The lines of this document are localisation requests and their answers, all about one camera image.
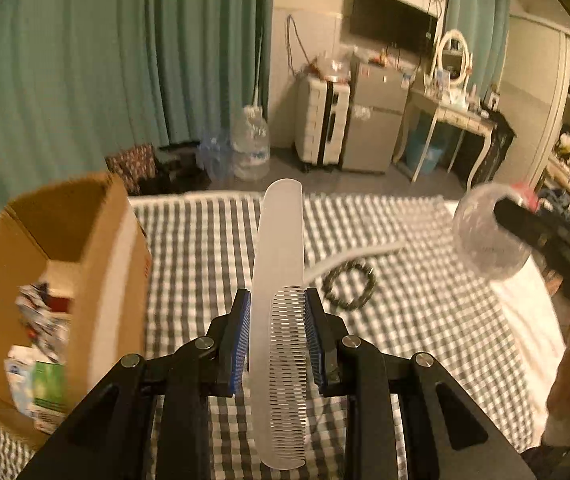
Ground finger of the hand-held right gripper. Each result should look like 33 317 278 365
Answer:
492 195 556 257

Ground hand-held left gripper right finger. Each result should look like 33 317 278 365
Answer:
304 287 536 480

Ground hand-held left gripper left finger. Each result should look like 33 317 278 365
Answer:
18 287 253 480

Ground clear plastic ball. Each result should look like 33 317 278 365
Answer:
452 182 533 281

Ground translucent white comb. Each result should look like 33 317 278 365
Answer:
247 178 311 470

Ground brown cardboard box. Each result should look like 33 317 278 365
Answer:
0 172 153 453

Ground green white medicine box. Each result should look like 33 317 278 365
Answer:
30 360 68 436

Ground black bag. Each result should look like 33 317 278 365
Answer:
475 110 518 191

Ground white blanket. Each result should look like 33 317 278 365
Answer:
445 200 568 451

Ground checked bed cloth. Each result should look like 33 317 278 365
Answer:
0 192 530 480

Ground cream wardrobe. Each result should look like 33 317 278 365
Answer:
505 10 570 241

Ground blue waste bin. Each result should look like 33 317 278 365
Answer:
405 135 443 176

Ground white dressing table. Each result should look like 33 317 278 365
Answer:
392 85 498 193

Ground oval white vanity mirror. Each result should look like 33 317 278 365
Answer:
432 30 473 88

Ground grey fridge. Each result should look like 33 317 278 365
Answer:
342 55 411 175

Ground black clothes pile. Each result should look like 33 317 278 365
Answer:
155 142 211 193

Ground crushed clear plastic bottles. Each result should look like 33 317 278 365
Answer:
196 132 236 181

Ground large clear water bottle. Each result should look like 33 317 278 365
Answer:
232 105 272 181

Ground crumpled wrappers pile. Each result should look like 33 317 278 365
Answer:
18 282 73 361

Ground brown patterned bag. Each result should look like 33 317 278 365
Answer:
105 142 158 196

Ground narrow green curtain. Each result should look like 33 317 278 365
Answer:
447 0 513 96

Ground white suitcase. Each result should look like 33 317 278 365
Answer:
292 74 352 168

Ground blue white packet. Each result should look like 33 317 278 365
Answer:
5 345 36 416

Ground clear plastic bag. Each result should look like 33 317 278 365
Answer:
315 52 353 83

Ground white thin rod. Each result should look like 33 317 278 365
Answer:
253 30 263 107

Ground wide green curtain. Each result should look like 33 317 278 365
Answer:
0 0 276 221

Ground dark bead bracelet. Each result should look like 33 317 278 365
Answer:
325 258 378 311

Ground black wall television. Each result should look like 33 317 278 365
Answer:
352 0 438 57

